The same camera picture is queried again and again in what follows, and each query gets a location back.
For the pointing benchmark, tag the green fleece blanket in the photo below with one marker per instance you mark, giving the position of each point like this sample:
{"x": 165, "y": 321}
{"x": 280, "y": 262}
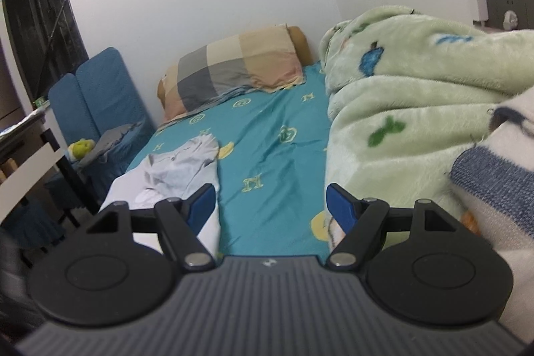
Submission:
{"x": 417, "y": 89}

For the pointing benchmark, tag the white charger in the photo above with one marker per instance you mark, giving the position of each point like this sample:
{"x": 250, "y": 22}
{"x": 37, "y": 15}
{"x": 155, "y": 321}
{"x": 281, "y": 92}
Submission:
{"x": 477, "y": 7}

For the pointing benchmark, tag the white t-shirt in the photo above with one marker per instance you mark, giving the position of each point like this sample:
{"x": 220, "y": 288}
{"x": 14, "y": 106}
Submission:
{"x": 175, "y": 168}

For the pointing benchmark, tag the plaid pillow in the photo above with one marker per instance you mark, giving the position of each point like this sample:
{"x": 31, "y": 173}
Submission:
{"x": 233, "y": 64}

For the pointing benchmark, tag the blue striped white blanket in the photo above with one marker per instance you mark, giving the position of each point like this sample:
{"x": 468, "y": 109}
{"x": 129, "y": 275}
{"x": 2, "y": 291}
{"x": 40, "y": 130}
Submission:
{"x": 492, "y": 189}

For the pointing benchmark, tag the brown pillow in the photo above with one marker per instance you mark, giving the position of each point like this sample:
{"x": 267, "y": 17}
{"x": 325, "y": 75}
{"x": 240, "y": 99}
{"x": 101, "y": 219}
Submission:
{"x": 302, "y": 43}

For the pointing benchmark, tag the dark table with white drawer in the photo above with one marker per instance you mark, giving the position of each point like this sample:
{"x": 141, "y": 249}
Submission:
{"x": 25, "y": 181}

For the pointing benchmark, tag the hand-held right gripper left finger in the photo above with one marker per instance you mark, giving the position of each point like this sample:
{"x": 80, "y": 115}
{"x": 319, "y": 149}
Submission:
{"x": 201, "y": 210}

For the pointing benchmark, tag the white plug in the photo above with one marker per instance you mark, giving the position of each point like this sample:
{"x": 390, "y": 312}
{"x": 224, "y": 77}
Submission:
{"x": 510, "y": 19}

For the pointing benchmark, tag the grey wall socket panel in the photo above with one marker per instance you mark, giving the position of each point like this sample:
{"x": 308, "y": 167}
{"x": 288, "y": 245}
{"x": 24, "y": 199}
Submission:
{"x": 496, "y": 3}

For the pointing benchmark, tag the grey cloth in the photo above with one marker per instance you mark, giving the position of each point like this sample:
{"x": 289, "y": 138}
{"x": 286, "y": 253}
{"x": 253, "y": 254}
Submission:
{"x": 112, "y": 139}

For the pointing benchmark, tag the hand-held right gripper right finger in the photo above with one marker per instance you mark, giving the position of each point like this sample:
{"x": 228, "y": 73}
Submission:
{"x": 341, "y": 208}

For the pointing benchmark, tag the bed with teal printed sheet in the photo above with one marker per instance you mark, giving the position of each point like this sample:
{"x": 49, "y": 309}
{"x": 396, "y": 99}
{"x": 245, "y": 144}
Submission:
{"x": 271, "y": 139}

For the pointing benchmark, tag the tall blue covered chair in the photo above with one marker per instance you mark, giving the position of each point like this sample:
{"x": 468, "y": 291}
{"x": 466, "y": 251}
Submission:
{"x": 112, "y": 89}

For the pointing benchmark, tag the dark window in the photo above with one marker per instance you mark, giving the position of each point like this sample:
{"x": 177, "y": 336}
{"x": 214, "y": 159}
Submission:
{"x": 37, "y": 26}

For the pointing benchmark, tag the green plush toy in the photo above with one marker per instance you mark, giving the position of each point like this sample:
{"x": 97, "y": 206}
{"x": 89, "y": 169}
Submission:
{"x": 81, "y": 148}

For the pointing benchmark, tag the white papers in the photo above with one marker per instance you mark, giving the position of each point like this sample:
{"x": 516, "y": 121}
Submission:
{"x": 12, "y": 128}

